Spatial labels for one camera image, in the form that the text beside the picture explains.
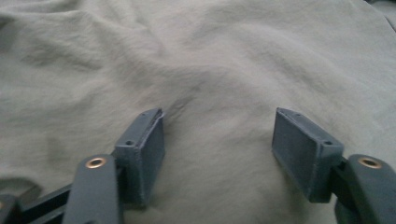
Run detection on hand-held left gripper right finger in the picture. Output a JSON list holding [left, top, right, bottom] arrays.
[[271, 106, 346, 204]]

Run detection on olive green pants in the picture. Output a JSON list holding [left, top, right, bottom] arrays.
[[0, 0, 396, 224]]

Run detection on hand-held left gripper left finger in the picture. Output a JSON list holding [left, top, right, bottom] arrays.
[[113, 107, 166, 208]]

